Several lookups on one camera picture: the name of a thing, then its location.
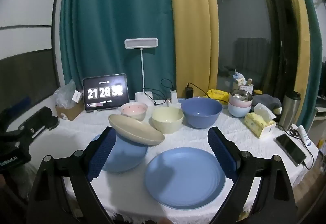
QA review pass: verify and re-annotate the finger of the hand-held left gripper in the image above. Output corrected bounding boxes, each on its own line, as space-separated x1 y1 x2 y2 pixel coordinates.
17 106 53 139

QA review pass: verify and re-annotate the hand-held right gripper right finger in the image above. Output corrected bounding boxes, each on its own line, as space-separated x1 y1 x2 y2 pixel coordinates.
207 126 298 224

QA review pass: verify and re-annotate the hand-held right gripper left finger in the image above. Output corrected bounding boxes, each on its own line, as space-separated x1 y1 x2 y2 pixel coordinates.
27 127 118 224

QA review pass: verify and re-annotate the blue plate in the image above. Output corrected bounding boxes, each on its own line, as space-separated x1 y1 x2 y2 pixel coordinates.
144 147 226 210
92 134 149 173

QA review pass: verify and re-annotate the beige plate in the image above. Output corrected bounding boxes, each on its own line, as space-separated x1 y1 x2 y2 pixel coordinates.
108 114 165 147

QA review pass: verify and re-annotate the large blue bowl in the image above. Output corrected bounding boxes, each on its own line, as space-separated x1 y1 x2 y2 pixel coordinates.
181 97 224 129

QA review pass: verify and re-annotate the pink speckled bowl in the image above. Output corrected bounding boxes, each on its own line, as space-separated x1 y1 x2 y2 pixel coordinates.
120 102 148 122

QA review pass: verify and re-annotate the cream bowl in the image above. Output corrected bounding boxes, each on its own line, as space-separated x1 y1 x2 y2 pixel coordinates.
151 107 184 134

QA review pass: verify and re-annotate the white tablecloth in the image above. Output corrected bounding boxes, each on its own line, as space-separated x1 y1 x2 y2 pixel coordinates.
48 99 319 224

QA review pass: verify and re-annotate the clear plastic bag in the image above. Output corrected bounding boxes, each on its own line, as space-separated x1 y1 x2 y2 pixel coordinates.
53 79 77 108

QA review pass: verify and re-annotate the light blue bowl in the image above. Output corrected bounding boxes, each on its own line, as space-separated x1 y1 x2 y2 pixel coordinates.
227 102 252 118

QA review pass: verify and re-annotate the yellow tissue box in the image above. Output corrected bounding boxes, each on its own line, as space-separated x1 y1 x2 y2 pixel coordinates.
244 102 277 139

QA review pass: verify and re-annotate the pink steel-lined bowl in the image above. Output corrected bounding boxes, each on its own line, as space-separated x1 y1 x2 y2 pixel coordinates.
228 89 253 108

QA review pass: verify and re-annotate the yellow plastic bag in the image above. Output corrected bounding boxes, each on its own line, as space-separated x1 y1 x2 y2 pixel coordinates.
206 89 230 105

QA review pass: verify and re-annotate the tablet with clock display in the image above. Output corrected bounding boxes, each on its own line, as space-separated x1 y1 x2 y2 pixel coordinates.
83 74 129 113

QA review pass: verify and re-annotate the white power strip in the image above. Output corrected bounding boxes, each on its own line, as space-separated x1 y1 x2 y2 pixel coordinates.
165 97 186 105

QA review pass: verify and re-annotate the grey cloth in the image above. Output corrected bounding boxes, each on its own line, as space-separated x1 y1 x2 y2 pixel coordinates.
252 94 282 113

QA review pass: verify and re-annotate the white perforated basket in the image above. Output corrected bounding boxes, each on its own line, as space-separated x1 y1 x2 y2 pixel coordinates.
233 79 254 94

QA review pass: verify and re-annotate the black smartphone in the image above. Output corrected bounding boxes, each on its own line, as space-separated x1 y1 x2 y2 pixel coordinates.
276 134 307 167

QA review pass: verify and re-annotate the steel thermos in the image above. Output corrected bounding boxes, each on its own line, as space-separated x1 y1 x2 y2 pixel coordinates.
279 91 301 131

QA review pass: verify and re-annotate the white tube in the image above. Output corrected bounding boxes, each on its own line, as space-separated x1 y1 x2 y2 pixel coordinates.
297 125 313 147

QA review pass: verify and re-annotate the dark radiator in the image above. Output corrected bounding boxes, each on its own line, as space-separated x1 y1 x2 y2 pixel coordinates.
236 38 268 72

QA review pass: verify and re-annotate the white desk lamp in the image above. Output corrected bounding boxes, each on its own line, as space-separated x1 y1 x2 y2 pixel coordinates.
124 38 158 107

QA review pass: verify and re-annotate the teal curtain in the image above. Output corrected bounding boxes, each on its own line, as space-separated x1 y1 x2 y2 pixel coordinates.
293 0 323 115
59 0 176 102

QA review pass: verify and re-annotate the yellow curtain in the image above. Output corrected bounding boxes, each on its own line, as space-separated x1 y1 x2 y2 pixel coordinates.
167 0 219 99
274 0 310 102

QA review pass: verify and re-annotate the black round mount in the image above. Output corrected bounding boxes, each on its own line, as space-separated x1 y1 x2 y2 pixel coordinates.
47 117 59 131

